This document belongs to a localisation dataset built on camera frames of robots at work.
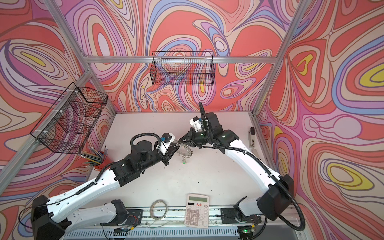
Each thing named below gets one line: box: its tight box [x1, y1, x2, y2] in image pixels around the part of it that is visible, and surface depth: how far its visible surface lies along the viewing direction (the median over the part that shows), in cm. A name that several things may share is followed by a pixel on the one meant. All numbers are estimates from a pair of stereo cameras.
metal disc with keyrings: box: [176, 142, 194, 159], surface depth 76 cm
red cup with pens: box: [78, 145, 113, 171], surface depth 84 cm
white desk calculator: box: [184, 193, 210, 229], surface depth 75 cm
